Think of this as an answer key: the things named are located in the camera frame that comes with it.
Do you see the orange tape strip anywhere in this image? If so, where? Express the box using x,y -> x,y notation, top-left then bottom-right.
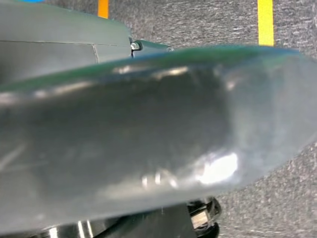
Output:
97,0 -> 109,19

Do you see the crinkled yellow tape square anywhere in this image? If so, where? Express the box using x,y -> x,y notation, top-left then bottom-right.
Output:
257,0 -> 275,47

